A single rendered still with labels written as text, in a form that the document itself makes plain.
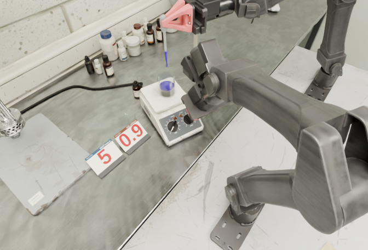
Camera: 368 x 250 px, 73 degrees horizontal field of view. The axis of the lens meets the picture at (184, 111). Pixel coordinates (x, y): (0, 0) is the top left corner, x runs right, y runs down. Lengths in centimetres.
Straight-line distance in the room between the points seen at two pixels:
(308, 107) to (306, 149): 6
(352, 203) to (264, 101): 16
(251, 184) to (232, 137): 31
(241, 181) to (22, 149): 64
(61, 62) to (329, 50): 94
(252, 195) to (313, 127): 26
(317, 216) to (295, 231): 37
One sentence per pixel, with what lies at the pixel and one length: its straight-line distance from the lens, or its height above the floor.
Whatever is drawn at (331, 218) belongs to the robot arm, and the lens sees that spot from 33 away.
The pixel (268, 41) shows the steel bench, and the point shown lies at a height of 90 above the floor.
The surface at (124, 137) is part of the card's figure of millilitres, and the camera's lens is 77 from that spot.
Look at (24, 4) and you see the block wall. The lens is 100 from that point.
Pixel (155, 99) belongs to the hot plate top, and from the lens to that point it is 77.
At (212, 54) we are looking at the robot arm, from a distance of 52.
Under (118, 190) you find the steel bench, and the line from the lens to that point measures 72.
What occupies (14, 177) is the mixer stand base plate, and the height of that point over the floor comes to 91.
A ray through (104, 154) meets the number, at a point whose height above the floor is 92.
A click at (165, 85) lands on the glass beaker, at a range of 73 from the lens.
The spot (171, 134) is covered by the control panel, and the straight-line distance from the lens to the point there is 75.
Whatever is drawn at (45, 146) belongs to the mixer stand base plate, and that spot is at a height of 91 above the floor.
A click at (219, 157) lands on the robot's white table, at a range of 75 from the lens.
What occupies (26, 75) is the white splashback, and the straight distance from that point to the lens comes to 103.
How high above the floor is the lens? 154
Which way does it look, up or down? 48 degrees down
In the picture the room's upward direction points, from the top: straight up
